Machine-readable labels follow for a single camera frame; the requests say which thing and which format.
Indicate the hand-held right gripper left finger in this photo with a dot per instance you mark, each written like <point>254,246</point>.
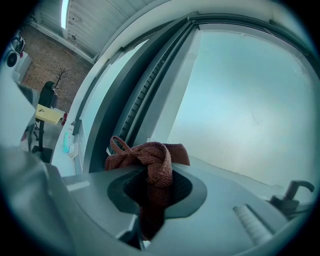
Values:
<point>95,190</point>

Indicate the red fire extinguisher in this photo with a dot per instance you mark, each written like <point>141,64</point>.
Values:
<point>64,118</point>

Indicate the white tape roll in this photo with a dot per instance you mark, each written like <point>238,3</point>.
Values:
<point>72,150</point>

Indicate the long ceiling light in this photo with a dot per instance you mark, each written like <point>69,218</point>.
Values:
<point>65,13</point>

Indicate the dark wooden coat rack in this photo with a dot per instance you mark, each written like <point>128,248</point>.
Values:
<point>61,76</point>

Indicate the yellow chair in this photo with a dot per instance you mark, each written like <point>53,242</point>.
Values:
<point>48,115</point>

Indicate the black office chair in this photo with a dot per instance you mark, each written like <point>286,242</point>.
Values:
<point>47,96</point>

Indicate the red wiping cloth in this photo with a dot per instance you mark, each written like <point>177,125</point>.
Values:
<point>157,160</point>

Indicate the openable frosted window sash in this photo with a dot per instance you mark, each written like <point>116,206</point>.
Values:
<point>237,100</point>

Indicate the dark grey window frame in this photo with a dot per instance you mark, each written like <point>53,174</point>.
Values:
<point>117,100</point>

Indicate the teal plastic tool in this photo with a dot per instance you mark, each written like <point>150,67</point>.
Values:
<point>66,142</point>

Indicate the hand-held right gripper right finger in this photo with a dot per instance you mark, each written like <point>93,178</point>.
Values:
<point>220,195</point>

